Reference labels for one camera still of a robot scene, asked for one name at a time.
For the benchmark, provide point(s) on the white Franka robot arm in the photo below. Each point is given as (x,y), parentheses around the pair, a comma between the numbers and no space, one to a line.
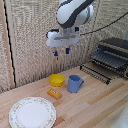
(71,13)

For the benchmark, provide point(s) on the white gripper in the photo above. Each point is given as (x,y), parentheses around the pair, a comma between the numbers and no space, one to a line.
(61,38)

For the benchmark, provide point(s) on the yellow bowl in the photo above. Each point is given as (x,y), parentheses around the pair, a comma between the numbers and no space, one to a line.
(57,80)

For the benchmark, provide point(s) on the orange rectangular block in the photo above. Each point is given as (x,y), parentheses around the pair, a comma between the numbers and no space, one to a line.
(54,93)

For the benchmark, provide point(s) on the white plate floral rim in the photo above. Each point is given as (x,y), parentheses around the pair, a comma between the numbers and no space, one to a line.
(32,113)

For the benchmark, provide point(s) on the blue mug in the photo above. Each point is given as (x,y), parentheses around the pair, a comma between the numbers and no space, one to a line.
(74,84)

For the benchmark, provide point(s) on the black dish rack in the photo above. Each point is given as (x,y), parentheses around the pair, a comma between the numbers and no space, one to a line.
(113,55)

